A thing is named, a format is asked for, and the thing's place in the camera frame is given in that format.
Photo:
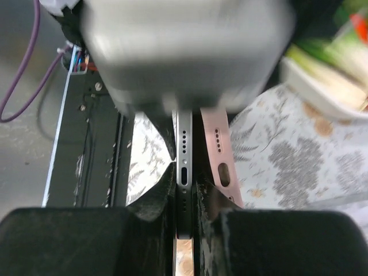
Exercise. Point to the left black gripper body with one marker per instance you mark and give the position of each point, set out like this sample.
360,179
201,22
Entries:
70,21

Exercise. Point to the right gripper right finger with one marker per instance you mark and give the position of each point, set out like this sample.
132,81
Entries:
233,241

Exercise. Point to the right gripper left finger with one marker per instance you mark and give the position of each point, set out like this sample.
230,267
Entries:
138,239

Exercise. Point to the pink phone case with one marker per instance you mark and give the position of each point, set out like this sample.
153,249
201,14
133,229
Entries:
220,153

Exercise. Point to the phone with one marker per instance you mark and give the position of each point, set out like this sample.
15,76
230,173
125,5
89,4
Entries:
184,174

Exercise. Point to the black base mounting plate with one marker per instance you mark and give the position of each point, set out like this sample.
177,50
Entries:
91,152

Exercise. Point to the floral patterned table mat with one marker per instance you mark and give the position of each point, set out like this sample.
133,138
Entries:
289,157

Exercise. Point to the cream oval plastic tray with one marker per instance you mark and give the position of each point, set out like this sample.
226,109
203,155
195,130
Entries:
312,92

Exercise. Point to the green bok choy toy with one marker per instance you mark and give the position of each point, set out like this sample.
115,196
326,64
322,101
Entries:
338,65

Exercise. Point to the red tomato toy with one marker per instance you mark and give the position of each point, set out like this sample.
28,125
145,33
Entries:
360,26

